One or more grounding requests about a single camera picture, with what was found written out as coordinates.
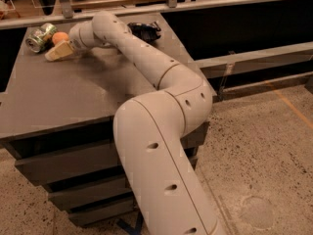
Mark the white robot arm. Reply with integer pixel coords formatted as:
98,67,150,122
46,11,226,235

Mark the bottom grey drawer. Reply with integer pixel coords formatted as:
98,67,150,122
68,197,134,226

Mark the top grey drawer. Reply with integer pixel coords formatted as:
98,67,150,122
15,120,210,186

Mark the dark blue chip bag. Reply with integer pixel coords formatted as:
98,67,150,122
128,22,161,43

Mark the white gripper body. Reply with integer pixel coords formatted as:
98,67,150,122
68,23,88,51

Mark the grey metal railing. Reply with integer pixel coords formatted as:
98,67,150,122
0,0,313,31

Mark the grey drawer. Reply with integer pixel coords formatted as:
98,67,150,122
68,197,134,226
15,120,210,186
48,154,199,212

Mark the green soda can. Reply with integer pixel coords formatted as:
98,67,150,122
25,23,58,53

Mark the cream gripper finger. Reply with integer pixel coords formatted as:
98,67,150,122
45,40,74,62

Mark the middle grey drawer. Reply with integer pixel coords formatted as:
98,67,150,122
48,154,199,212

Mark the orange fruit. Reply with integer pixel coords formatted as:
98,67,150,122
52,31,68,45

